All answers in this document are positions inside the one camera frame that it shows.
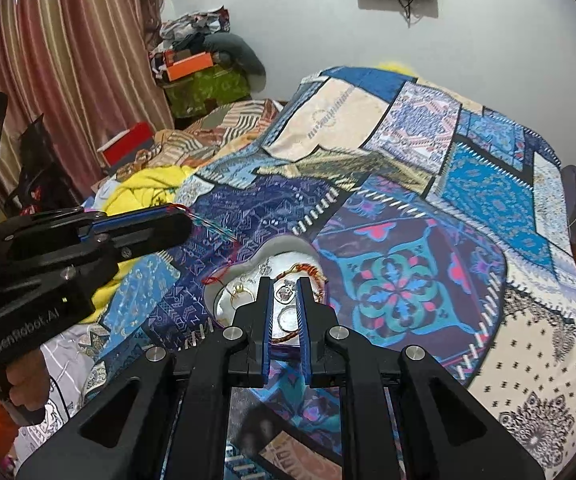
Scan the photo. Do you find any pile of clothes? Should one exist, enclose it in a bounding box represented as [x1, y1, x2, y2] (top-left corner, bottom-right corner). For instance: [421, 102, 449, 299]
[148, 6, 231, 57]

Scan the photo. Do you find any black monitor cable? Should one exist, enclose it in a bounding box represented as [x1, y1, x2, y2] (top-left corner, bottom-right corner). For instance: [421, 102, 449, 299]
[397, 0, 425, 27]

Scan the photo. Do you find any gold ring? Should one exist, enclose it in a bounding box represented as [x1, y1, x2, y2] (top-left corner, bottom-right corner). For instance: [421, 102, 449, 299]
[230, 282, 257, 304]

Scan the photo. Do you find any black bag with red print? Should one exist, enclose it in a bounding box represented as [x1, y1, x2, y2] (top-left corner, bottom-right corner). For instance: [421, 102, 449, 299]
[14, 114, 77, 217]

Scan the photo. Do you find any red and white box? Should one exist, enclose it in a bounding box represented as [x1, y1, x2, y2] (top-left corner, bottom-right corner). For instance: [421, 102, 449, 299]
[98, 121, 157, 167]

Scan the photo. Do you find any person's left hand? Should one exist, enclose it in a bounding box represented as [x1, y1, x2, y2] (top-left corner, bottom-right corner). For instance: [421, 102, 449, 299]
[3, 357, 53, 413]

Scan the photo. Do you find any heart-shaped purple tin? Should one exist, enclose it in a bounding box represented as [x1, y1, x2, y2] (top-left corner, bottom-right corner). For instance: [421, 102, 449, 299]
[203, 236, 329, 362]

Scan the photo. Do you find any orange box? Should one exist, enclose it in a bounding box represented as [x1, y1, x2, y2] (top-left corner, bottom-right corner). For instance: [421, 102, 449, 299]
[166, 52, 215, 82]

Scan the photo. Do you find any striped orange blanket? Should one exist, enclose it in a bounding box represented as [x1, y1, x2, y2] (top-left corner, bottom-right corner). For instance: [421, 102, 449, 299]
[117, 99, 285, 182]

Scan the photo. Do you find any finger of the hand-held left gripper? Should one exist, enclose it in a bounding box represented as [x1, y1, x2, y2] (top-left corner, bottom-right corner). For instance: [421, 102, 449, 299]
[0, 205, 185, 241]
[75, 211, 193, 264]

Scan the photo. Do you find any striped brown curtain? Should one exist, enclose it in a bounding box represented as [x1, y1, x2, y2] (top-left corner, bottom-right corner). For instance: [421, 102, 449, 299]
[0, 0, 176, 203]

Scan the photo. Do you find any yellow fluffy item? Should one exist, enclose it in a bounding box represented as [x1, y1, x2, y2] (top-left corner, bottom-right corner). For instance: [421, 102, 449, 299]
[377, 59, 419, 79]

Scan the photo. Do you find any brown beaded bracelet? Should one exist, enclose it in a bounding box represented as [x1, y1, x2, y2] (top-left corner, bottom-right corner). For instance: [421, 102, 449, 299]
[267, 264, 327, 347]

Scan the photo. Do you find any patchwork printed blanket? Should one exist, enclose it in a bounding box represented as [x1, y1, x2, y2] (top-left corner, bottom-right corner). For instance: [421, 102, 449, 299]
[83, 64, 576, 480]

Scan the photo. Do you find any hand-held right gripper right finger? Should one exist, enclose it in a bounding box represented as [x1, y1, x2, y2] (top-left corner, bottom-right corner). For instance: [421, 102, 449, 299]
[295, 277, 548, 480]

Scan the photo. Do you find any yellow cloth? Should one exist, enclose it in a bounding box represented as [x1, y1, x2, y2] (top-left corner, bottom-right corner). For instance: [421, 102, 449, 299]
[87, 164, 199, 312]

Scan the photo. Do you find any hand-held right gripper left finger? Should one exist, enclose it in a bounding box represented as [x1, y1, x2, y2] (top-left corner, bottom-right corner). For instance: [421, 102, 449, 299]
[15, 276, 275, 480]

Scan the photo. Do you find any grey neck pillow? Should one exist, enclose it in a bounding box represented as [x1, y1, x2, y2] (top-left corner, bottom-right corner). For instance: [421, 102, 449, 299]
[203, 32, 267, 92]

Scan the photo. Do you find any cartoon-print white cloth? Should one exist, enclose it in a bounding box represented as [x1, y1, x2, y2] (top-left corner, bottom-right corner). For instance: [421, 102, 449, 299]
[18, 319, 115, 462]

